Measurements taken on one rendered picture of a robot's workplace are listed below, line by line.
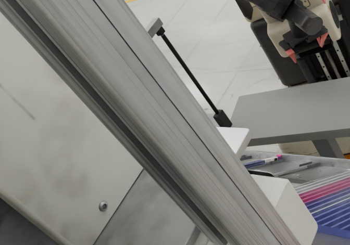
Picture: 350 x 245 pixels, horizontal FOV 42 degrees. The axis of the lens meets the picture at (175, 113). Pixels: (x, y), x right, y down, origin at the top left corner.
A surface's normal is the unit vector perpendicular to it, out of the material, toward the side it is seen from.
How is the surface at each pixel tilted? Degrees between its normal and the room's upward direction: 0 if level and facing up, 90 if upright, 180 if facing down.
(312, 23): 101
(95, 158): 90
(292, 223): 90
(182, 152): 90
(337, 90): 0
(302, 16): 34
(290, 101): 0
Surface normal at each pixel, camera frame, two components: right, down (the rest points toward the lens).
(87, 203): 0.70, 0.01
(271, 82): -0.52, -0.67
